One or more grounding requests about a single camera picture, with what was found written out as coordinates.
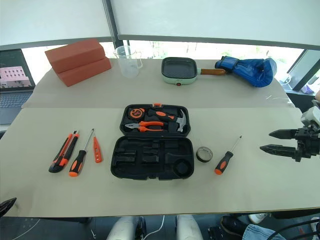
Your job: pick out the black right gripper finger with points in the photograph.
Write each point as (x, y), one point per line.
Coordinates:
(285, 134)
(280, 150)

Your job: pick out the silver robot leg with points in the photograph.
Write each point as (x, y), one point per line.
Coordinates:
(187, 228)
(122, 230)

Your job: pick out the slanted dark window frame post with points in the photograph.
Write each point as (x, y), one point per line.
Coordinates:
(301, 70)

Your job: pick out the clear plastic measuring beaker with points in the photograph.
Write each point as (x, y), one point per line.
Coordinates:
(128, 67)

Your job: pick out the white shoe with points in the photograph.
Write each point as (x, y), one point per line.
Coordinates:
(258, 218)

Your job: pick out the large orange black utility knife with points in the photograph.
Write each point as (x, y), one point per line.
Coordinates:
(56, 166)

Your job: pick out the green electric frying pan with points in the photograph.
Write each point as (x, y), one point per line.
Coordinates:
(177, 68)

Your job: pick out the black shoe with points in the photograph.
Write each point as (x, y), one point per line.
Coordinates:
(232, 226)

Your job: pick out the blue boxing glove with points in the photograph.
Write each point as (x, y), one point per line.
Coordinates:
(250, 72)

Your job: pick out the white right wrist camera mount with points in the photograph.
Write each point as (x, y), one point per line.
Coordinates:
(311, 115)

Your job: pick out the black electrical tape roll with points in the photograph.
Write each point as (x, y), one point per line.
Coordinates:
(198, 155)

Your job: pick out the orange black tape measure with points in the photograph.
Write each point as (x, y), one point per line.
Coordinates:
(136, 112)

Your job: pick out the wide white roller blind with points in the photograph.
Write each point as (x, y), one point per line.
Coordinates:
(212, 17)

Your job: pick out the purple object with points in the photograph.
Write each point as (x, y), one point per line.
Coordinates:
(308, 89)

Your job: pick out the blue jeans leg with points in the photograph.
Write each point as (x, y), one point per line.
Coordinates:
(260, 232)

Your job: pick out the small orange black utility knife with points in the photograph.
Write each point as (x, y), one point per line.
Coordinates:
(72, 146)

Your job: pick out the silver left robot leg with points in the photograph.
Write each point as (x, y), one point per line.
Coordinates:
(122, 230)

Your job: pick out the silver right robot leg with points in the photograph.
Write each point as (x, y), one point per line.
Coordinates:
(187, 228)

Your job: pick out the black tool case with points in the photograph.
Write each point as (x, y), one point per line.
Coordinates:
(130, 172)

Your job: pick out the grey laptop computer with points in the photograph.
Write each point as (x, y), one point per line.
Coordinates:
(15, 75)

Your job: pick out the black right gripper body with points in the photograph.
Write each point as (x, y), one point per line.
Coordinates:
(307, 142)

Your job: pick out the orange voltage tester pen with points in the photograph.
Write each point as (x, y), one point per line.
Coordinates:
(97, 152)

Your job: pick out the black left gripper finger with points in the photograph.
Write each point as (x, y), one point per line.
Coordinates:
(6, 206)

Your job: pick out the red foam brick block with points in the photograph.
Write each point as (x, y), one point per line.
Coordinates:
(75, 53)
(85, 72)

